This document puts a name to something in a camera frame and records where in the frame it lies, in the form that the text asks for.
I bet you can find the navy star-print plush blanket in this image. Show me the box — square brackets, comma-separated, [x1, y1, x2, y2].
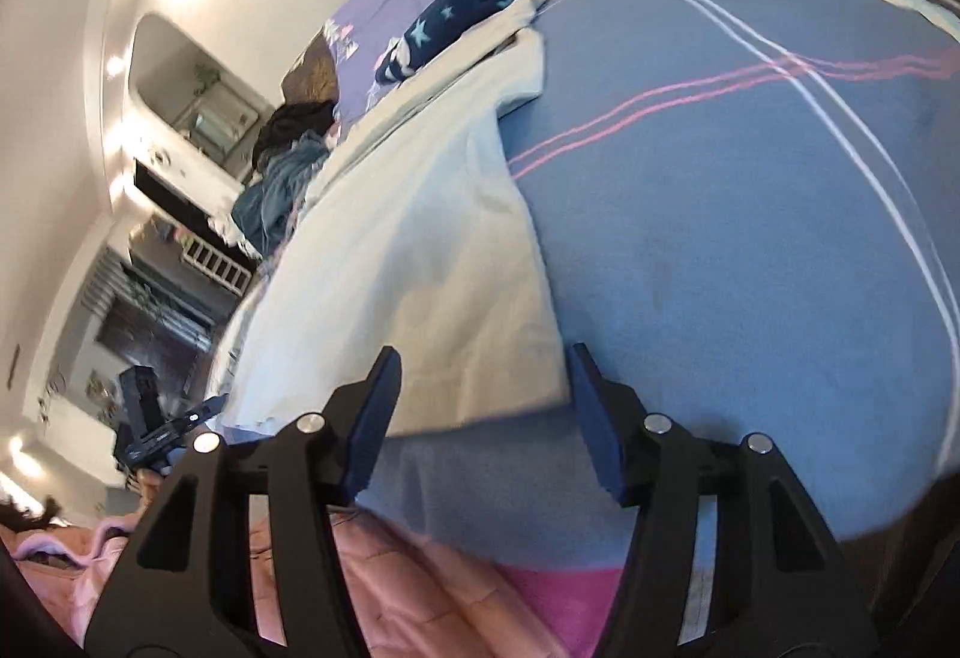
[375, 0, 535, 85]

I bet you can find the black clothing heap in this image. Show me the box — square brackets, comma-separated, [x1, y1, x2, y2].
[251, 99, 337, 172]

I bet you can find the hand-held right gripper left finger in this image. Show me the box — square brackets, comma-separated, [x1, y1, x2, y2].
[84, 346, 403, 658]

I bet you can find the blue striped bed cover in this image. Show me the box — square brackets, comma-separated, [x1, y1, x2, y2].
[352, 0, 960, 580]

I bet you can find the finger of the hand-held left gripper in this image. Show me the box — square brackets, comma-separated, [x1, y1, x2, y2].
[166, 393, 230, 438]

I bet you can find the wall mirror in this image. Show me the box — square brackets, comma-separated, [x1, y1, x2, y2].
[176, 65, 260, 168]

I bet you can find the white shelf rack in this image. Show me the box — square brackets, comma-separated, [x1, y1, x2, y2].
[178, 236, 252, 301]

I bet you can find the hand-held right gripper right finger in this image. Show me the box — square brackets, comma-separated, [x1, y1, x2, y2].
[567, 343, 880, 658]

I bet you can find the blue fleece blanket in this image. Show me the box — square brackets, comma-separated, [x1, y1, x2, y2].
[231, 137, 331, 258]

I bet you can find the pink quilt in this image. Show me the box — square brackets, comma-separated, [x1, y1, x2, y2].
[0, 512, 627, 658]

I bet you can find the branch-print pillow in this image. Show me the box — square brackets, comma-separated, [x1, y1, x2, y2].
[281, 39, 340, 112]

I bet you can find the white t-shirt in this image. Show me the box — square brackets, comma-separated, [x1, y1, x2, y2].
[217, 0, 567, 438]

